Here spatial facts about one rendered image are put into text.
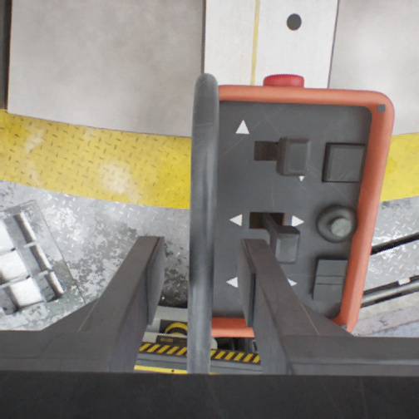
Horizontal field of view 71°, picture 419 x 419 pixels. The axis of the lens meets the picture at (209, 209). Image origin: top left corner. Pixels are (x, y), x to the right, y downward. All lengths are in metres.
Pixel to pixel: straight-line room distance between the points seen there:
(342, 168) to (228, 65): 0.17
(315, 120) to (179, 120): 0.51
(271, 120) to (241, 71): 0.12
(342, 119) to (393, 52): 0.61
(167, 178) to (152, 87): 0.40
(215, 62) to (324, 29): 0.12
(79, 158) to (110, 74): 0.43
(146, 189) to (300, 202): 0.85
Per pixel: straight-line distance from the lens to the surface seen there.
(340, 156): 0.24
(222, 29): 0.35
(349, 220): 0.25
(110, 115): 0.74
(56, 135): 1.13
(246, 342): 1.13
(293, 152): 0.17
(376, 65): 0.82
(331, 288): 0.27
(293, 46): 0.36
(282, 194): 0.24
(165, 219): 1.07
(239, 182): 0.23
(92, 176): 1.10
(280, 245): 0.18
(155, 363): 0.96
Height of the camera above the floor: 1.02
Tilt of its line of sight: 75 degrees down
